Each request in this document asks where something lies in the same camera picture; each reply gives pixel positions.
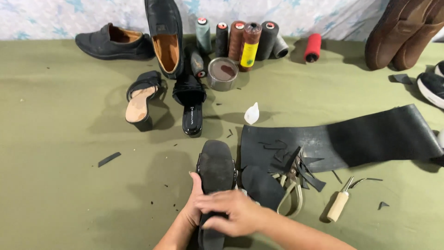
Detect dark grey leather scrap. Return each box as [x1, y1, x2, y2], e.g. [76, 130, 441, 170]
[388, 73, 413, 85]

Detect black rubber sheet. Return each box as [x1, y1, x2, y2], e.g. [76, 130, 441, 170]
[240, 104, 444, 174]

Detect olive green table cloth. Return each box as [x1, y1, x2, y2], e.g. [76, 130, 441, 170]
[0, 34, 444, 250]

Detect black sandal with tan insole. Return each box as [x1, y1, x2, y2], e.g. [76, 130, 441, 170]
[125, 70, 164, 132]

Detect brown thread spool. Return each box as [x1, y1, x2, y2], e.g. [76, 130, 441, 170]
[228, 20, 246, 62]

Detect black sandal with glossy insole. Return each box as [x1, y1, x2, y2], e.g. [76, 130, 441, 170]
[172, 74, 207, 136]

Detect shears with beige handles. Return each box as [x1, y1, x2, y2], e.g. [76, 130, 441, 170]
[272, 149, 306, 216]

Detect awl with wooden handle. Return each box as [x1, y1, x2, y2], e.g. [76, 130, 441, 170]
[326, 176, 355, 223]

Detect long black rubber strip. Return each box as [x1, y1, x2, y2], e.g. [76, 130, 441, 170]
[98, 152, 122, 168]

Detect black leather loafer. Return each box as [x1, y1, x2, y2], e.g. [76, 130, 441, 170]
[144, 0, 185, 80]
[75, 22, 156, 61]

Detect person's left hand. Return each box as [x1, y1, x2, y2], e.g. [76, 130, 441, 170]
[181, 172, 209, 230]

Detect black sandal with worn sole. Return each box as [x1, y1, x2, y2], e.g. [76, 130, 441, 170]
[195, 140, 239, 250]

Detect black thread spool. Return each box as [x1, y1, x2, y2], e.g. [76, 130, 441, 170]
[215, 22, 230, 58]

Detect white glue bottle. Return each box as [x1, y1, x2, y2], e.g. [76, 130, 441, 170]
[244, 102, 260, 125]

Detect black cut rubber sole piece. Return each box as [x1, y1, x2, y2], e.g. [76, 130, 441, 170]
[241, 165, 287, 212]

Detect dark grey thread spool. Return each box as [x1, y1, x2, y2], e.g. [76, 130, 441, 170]
[255, 20, 280, 62]

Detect person's right hand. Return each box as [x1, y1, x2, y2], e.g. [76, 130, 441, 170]
[194, 189, 268, 239]

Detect heap of black rubber offcuts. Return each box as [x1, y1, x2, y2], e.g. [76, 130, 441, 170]
[258, 140, 327, 192]

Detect light grey thread spool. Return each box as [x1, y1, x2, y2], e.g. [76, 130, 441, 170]
[272, 33, 289, 59]

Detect brown spool with yellow label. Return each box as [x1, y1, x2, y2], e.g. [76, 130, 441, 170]
[238, 22, 263, 73]

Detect metal glue tin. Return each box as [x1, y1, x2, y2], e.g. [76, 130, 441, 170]
[207, 57, 239, 92]

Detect white blue patterned backdrop cloth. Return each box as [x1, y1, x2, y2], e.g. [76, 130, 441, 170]
[0, 0, 444, 43]

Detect brown suede shoe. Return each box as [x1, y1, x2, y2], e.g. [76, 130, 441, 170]
[364, 0, 435, 71]
[392, 0, 444, 72]

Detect curved metal needle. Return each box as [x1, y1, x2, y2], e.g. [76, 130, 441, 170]
[348, 177, 383, 190]

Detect red thread spool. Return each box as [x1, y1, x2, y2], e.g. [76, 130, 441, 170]
[303, 33, 322, 63]

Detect small dark thread spool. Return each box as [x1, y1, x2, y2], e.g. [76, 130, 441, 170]
[187, 44, 208, 79]

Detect grey-green thread spool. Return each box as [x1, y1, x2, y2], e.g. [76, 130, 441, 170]
[195, 17, 212, 55]

